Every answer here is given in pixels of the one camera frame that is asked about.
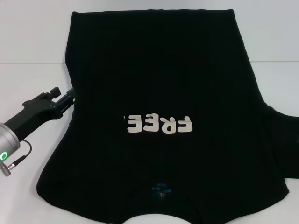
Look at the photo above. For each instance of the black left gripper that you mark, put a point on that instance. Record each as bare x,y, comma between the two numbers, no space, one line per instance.
32,114

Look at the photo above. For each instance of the black shirt with white print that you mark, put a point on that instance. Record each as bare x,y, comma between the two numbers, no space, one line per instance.
149,70

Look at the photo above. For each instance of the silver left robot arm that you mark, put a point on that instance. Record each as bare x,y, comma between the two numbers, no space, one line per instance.
7,144

